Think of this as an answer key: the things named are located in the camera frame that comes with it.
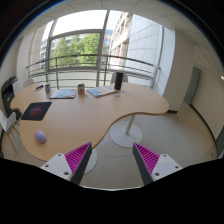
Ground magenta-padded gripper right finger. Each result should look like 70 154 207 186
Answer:
133 143 182 185

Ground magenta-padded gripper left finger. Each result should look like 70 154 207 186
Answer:
41 143 92 185

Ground purple computer mouse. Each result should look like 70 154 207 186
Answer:
34 130 46 144

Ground black mouse pad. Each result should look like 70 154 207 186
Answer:
21 102 51 121

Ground white round table base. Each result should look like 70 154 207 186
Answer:
109 115 143 148

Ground wooden curved table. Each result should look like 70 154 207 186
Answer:
20 82 169 161

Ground red-covered magazine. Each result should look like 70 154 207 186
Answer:
50 89 77 99

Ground white chair wooden legs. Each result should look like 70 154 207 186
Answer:
0 110 19 149

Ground open blue magazine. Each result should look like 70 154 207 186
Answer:
88 86 117 97

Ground small patterned can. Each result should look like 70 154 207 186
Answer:
45 84 51 95

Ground grey door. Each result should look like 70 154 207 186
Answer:
184 67 201 105

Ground black speaker box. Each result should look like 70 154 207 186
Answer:
114 72 124 90

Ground black printer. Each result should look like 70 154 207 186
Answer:
1 76 21 119

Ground metal balcony railing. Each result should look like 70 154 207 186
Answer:
26 54 160 89

